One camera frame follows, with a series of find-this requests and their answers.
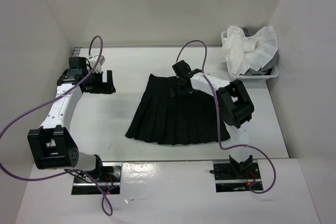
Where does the black pleated skirt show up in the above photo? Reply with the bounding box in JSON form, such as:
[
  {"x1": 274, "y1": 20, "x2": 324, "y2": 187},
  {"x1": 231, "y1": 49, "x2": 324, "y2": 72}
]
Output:
[{"x1": 125, "y1": 74, "x2": 230, "y2": 145}]

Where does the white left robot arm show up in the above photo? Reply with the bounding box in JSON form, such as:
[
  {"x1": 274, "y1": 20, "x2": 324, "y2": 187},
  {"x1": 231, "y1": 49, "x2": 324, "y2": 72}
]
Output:
[{"x1": 27, "y1": 56, "x2": 116, "y2": 182}]

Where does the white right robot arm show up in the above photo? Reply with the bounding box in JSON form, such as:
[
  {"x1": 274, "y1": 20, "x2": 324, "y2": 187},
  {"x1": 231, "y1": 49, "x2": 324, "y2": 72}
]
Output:
[{"x1": 172, "y1": 60, "x2": 255, "y2": 178}]

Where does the white crumpled cloth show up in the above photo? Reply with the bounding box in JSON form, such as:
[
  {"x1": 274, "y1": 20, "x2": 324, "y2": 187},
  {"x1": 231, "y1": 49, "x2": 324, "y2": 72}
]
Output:
[{"x1": 219, "y1": 25, "x2": 278, "y2": 75}]

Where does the white plastic laundry basket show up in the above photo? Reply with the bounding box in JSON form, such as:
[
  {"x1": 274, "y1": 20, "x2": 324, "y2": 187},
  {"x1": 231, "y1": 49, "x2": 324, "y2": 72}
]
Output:
[{"x1": 220, "y1": 30, "x2": 279, "y2": 83}]

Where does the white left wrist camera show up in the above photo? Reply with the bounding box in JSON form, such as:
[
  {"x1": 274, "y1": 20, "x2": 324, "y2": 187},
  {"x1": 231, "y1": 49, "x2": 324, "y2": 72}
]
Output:
[{"x1": 88, "y1": 55, "x2": 107, "y2": 74}]

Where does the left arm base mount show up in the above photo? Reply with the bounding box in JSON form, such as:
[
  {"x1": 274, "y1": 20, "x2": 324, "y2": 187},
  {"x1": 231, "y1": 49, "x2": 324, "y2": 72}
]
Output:
[{"x1": 71, "y1": 162, "x2": 122, "y2": 195}]

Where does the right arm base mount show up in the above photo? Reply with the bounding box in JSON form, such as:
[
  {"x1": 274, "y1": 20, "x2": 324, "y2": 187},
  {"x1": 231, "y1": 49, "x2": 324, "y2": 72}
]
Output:
[{"x1": 209, "y1": 161, "x2": 264, "y2": 193}]

